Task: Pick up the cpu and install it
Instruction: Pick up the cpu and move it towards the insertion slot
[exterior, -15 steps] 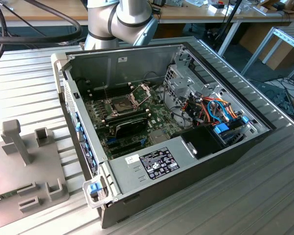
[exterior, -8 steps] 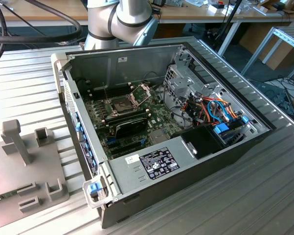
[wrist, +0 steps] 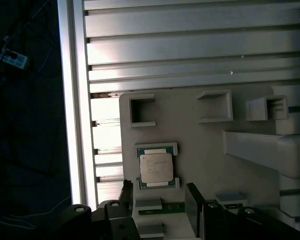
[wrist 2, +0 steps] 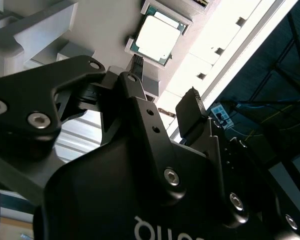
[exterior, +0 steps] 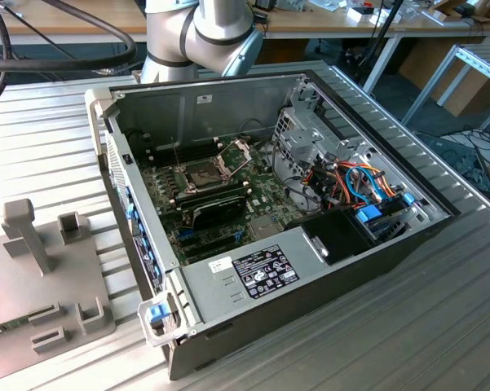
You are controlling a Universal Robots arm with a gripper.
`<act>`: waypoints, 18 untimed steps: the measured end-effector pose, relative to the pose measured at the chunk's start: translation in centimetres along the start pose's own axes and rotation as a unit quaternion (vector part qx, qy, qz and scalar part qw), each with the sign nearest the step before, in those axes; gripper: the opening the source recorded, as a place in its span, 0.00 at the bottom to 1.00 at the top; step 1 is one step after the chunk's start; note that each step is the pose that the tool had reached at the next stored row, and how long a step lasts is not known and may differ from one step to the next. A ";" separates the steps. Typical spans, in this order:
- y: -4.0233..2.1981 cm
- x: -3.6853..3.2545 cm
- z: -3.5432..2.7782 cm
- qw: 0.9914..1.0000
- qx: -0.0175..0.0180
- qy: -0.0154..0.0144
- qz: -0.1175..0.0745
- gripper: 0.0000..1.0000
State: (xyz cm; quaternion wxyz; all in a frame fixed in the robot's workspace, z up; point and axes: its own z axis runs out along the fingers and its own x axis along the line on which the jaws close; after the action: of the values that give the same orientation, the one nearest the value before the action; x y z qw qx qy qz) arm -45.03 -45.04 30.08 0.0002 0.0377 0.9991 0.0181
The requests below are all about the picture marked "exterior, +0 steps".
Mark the metal locking lever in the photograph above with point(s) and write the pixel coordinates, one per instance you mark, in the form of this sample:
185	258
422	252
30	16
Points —
176	154

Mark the silver disk bay cage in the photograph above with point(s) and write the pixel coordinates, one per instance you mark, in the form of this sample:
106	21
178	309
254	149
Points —
305	136

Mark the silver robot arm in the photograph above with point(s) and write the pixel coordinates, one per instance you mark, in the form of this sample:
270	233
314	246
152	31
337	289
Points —
212	24

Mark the green motherboard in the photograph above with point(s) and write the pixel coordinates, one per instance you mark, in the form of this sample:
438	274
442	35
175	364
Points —
269	191

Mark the grey parts rack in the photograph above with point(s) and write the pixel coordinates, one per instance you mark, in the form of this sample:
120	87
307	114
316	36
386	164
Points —
45	293

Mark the small white box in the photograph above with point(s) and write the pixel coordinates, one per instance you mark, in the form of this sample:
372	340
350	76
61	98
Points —
356	15

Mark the installed RAM stick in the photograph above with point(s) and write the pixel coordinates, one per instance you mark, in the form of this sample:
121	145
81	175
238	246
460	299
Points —
212	195

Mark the black graphics card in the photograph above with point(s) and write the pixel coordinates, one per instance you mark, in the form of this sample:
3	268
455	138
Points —
218	212

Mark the aluminium frame shelf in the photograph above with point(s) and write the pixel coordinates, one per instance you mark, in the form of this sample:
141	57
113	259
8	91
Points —
487	61

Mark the large brown cardboard panel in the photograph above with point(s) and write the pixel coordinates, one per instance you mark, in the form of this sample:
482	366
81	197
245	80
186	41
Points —
424	61

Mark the black pole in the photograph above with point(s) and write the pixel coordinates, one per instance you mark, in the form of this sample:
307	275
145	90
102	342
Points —
389	22

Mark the silver power supply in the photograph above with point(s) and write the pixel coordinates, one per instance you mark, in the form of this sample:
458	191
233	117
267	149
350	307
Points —
210	299

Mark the white case sticker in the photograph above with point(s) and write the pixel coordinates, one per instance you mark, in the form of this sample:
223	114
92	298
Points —
204	99

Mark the CPU socket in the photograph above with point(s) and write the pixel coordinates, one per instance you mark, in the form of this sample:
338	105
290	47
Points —
199	177

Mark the open black PC case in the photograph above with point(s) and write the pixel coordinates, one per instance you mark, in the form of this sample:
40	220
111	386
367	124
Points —
310	293

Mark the green RAM stick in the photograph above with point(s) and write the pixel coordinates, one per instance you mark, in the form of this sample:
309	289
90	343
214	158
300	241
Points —
8	326

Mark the black rating label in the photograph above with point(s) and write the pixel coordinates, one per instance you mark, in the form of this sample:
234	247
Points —
265	272

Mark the blue case latch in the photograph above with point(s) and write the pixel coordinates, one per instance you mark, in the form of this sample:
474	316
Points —
157	314

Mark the wooden desk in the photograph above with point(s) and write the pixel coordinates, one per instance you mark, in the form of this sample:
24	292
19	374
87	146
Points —
330	25
65	22

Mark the small white sticker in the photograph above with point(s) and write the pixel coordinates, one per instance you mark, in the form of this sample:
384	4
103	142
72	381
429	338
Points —
220	265

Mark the silver chipset heatsink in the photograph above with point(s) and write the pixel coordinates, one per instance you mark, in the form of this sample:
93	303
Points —
265	228

